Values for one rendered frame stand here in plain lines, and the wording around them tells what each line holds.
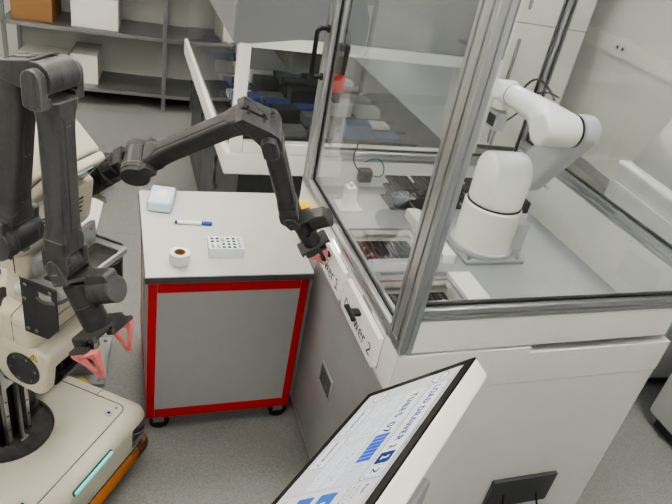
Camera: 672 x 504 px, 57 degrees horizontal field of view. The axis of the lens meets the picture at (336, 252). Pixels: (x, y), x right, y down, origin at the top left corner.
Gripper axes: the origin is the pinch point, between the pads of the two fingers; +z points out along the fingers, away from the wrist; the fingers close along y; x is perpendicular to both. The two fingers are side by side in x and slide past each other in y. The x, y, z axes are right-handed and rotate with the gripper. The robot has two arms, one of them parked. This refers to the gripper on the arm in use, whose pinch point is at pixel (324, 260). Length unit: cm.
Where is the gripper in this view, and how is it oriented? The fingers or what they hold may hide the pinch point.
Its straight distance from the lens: 203.0
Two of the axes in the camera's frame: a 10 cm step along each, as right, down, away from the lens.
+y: 8.6, -5.0, -0.3
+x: -3.0, -5.5, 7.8
